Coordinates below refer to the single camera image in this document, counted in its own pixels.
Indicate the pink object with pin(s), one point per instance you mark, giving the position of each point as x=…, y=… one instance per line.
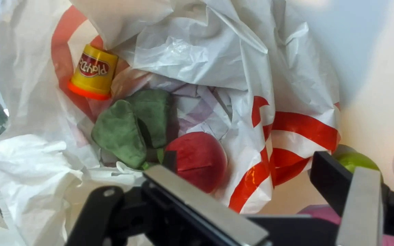
x=323, y=213

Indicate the white and red plastic bag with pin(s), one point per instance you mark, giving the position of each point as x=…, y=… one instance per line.
x=217, y=61

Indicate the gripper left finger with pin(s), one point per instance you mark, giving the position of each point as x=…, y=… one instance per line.
x=183, y=201

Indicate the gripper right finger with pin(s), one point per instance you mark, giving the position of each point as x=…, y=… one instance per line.
x=357, y=205

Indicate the red plush vegetable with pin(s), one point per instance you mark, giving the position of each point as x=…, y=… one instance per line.
x=198, y=159

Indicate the yellow dough tub, orange lid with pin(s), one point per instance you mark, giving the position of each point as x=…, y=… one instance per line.
x=94, y=71

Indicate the green toy fruit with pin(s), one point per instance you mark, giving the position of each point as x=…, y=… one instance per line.
x=354, y=160

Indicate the green plush leafy vegetable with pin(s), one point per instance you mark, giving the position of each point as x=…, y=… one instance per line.
x=132, y=126

